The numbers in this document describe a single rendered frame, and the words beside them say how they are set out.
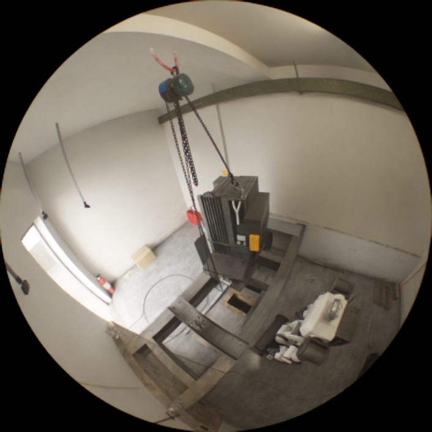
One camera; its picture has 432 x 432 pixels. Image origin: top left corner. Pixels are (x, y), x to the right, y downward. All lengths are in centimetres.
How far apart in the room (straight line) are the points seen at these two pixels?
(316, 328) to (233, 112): 241
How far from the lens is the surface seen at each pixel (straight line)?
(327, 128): 197
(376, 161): 213
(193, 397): 160
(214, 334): 153
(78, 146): 292
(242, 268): 151
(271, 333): 199
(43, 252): 735
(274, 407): 230
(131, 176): 304
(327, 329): 87
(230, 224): 129
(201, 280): 180
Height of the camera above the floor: 214
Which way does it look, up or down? 34 degrees down
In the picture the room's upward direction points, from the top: 13 degrees counter-clockwise
